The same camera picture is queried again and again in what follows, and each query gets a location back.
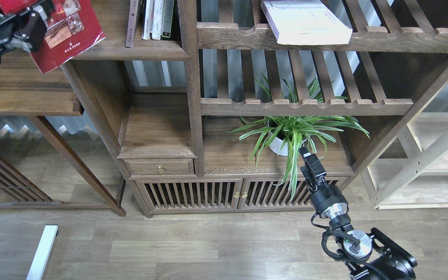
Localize green spider plant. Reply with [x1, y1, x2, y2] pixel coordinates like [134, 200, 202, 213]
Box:
[224, 74, 371, 201]

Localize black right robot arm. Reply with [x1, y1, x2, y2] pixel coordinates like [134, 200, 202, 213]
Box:
[299, 147, 417, 280]

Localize white plant pot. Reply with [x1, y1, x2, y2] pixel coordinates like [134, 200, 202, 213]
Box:
[269, 134, 288, 156]

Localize white upright book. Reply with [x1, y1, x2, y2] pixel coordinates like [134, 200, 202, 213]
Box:
[151, 0, 165, 40]
[142, 0, 155, 40]

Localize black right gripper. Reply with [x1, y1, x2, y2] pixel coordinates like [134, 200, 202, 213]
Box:
[299, 147, 348, 220]

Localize maroon book white characters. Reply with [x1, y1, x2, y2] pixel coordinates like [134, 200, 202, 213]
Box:
[125, 0, 142, 48]

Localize brass drawer knob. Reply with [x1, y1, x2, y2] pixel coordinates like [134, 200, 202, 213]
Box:
[157, 165, 165, 174]

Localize red hardcover book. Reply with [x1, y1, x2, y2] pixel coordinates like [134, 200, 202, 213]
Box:
[0, 0, 105, 73]

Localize dark wooden side table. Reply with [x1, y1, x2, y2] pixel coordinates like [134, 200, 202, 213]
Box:
[0, 50, 126, 217]

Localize white paperback book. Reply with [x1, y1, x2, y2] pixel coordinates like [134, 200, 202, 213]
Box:
[260, 0, 352, 46]

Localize white upright book middle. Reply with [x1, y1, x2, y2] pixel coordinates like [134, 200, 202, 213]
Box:
[151, 0, 165, 40]

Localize dark green upright book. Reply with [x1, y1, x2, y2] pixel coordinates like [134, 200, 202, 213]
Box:
[161, 0, 175, 40]

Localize white metal bar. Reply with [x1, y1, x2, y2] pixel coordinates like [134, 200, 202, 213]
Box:
[26, 224, 59, 280]

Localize dark wooden bookshelf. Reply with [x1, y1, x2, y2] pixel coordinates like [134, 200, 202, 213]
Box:
[62, 0, 448, 217]

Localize white upright book left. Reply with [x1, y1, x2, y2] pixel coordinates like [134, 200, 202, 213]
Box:
[142, 0, 155, 40]

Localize light wooden shelf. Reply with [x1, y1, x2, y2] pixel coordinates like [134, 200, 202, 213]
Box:
[361, 64, 448, 211]

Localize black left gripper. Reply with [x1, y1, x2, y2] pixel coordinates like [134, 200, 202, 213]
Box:
[0, 0, 55, 64]

